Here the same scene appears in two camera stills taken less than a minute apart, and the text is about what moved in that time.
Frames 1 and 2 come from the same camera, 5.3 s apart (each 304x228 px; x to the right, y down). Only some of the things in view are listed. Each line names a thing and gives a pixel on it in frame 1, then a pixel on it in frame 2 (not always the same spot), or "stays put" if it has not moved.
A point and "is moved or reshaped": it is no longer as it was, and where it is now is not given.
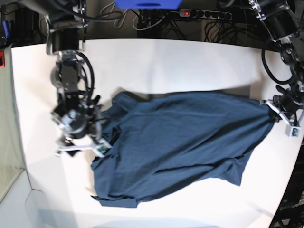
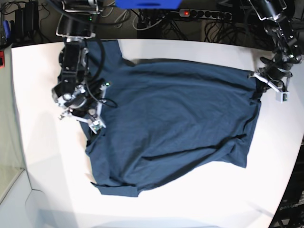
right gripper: [288, 111] → [280, 85]
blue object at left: [6, 29] stays put
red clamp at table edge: [2, 61] stays put
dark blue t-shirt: [162, 141] is moved or reshaped
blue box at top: [148, 4] stays put
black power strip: [194, 13] stays put
